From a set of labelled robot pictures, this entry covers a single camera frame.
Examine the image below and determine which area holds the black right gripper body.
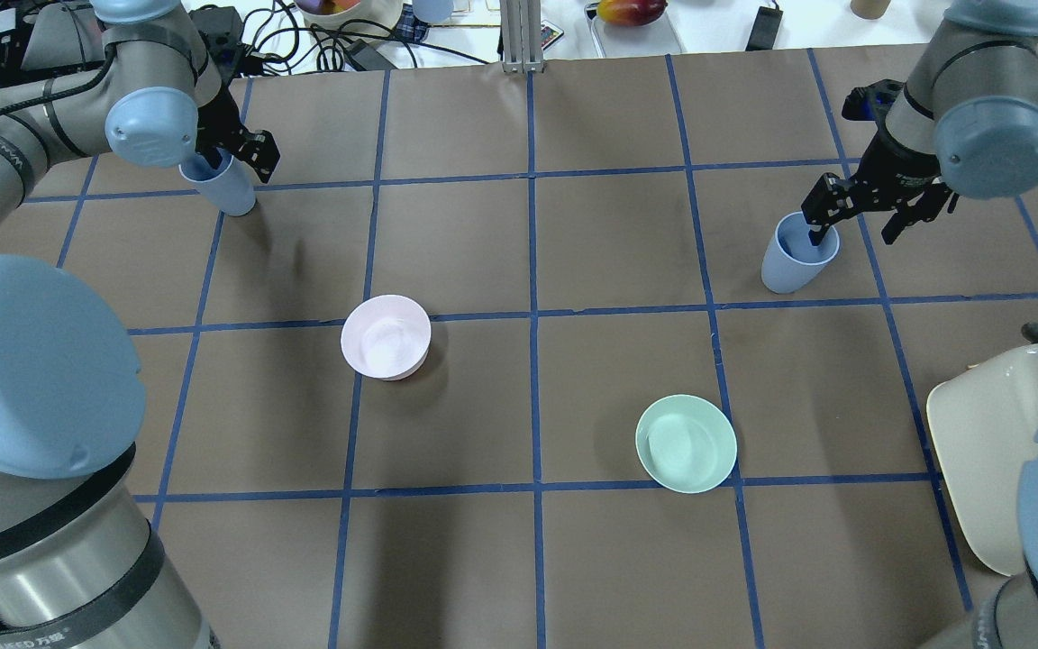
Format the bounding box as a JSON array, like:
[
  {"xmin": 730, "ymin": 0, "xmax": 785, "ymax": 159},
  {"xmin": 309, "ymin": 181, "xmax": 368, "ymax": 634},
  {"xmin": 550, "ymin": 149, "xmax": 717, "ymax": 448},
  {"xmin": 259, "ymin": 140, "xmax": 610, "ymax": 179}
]
[{"xmin": 849, "ymin": 116, "xmax": 948, "ymax": 214}]

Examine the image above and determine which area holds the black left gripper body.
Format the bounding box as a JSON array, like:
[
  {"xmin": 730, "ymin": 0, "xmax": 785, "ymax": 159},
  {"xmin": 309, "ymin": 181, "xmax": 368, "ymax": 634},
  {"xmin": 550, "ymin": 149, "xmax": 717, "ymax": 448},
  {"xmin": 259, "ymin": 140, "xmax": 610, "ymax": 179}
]
[{"xmin": 196, "ymin": 86, "xmax": 246, "ymax": 156}]

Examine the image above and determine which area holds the blue cup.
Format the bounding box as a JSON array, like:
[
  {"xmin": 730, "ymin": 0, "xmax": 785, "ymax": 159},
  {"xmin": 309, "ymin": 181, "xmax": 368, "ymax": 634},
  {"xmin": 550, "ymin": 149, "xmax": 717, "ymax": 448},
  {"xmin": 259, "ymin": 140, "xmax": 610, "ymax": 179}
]
[
  {"xmin": 177, "ymin": 148, "xmax": 257, "ymax": 216},
  {"xmin": 760, "ymin": 211, "xmax": 842, "ymax": 295}
]

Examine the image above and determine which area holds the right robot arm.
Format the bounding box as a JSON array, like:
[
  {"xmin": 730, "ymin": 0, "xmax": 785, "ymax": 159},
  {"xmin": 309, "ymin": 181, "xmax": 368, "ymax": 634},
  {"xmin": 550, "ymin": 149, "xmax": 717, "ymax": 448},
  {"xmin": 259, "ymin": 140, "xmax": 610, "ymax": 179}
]
[{"xmin": 797, "ymin": 1, "xmax": 1038, "ymax": 648}]

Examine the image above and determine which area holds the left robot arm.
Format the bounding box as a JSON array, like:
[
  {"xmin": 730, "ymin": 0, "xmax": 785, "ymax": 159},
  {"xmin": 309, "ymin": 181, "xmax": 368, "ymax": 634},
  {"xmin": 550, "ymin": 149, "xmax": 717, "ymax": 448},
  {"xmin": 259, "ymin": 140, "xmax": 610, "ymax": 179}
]
[{"xmin": 0, "ymin": 1, "xmax": 279, "ymax": 648}]

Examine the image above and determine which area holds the cardboard tube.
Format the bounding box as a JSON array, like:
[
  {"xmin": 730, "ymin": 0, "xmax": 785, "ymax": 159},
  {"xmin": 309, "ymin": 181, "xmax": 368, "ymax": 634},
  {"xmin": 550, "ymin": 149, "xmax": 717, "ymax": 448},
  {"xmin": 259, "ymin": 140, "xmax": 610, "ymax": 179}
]
[{"xmin": 849, "ymin": 0, "xmax": 891, "ymax": 21}]

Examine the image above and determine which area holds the black power adapter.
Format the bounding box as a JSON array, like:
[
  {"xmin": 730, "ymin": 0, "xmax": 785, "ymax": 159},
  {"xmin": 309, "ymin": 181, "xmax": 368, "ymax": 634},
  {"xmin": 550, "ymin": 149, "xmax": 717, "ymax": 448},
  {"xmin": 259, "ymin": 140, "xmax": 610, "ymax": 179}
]
[{"xmin": 744, "ymin": 4, "xmax": 784, "ymax": 50}]

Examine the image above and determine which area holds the cream white toaster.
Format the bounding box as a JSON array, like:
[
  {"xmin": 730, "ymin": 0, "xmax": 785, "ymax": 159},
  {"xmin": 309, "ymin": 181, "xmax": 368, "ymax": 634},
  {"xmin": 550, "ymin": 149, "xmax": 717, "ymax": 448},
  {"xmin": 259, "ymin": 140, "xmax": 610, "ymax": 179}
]
[{"xmin": 925, "ymin": 343, "xmax": 1038, "ymax": 576}]

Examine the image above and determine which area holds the pink bowl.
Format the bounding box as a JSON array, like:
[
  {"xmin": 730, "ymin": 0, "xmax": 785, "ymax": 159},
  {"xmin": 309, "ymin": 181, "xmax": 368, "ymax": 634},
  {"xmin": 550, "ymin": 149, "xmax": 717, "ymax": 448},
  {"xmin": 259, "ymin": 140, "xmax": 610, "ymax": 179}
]
[{"xmin": 342, "ymin": 295, "xmax": 433, "ymax": 381}]

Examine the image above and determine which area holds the mint green bowl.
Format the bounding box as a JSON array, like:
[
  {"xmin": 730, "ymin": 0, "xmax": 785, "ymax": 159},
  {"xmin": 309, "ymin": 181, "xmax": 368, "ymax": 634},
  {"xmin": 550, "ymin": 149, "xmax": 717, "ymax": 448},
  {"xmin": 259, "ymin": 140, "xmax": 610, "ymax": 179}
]
[{"xmin": 634, "ymin": 394, "xmax": 739, "ymax": 494}]

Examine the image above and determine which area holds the red apple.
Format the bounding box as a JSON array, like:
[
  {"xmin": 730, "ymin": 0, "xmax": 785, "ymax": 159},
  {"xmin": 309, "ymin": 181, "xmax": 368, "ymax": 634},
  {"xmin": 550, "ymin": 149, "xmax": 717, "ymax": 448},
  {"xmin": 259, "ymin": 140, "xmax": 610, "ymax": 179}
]
[{"xmin": 595, "ymin": 0, "xmax": 668, "ymax": 26}]

